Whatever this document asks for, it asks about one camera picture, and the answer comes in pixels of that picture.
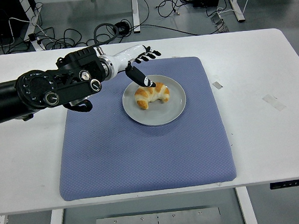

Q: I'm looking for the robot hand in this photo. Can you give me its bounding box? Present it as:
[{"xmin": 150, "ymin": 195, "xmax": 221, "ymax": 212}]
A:
[{"xmin": 108, "ymin": 42, "xmax": 164, "ymax": 91}]

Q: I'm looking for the coiled black cable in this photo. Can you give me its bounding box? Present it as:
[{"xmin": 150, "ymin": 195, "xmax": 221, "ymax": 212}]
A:
[{"xmin": 113, "ymin": 20, "xmax": 131, "ymax": 35}]

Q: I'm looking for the large clear tape piece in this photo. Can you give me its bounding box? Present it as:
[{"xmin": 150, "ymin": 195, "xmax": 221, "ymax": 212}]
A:
[{"xmin": 262, "ymin": 93, "xmax": 286, "ymax": 113}]

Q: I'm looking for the white slanted desk leg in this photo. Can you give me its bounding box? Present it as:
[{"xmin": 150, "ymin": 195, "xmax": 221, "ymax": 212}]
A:
[{"xmin": 19, "ymin": 0, "xmax": 46, "ymax": 53}]

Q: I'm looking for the white straight desk leg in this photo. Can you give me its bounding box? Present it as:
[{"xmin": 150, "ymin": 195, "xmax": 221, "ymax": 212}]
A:
[{"xmin": 131, "ymin": 0, "xmax": 141, "ymax": 34}]

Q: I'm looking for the grey metal plate with screws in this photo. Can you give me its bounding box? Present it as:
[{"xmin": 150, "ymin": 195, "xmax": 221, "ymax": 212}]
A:
[{"xmin": 94, "ymin": 206, "xmax": 222, "ymax": 224}]

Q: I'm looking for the long black floor cable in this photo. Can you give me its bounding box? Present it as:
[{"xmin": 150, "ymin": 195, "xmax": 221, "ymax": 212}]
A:
[{"xmin": 139, "ymin": 18, "xmax": 226, "ymax": 40}]

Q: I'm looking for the blue quilted mat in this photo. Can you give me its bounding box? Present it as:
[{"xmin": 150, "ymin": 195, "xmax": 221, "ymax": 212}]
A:
[{"xmin": 50, "ymin": 54, "xmax": 239, "ymax": 202}]

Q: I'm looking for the grey foot pedal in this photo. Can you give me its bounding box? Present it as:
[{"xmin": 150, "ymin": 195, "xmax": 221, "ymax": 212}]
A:
[{"xmin": 210, "ymin": 12, "xmax": 230, "ymax": 34}]

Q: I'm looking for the grey round plate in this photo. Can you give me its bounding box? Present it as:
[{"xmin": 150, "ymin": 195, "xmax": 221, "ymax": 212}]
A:
[{"xmin": 120, "ymin": 72, "xmax": 189, "ymax": 129}]

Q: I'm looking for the black table control panel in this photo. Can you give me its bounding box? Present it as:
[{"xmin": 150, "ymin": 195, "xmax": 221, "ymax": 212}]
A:
[{"xmin": 269, "ymin": 178, "xmax": 299, "ymax": 190}]

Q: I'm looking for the white desk leg with foot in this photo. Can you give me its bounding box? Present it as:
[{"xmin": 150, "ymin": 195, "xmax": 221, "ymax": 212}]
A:
[{"xmin": 224, "ymin": 0, "xmax": 246, "ymax": 24}]

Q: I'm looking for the croissant bread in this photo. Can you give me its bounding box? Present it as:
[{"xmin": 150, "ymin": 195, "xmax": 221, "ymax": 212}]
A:
[{"xmin": 133, "ymin": 81, "xmax": 171, "ymax": 110}]

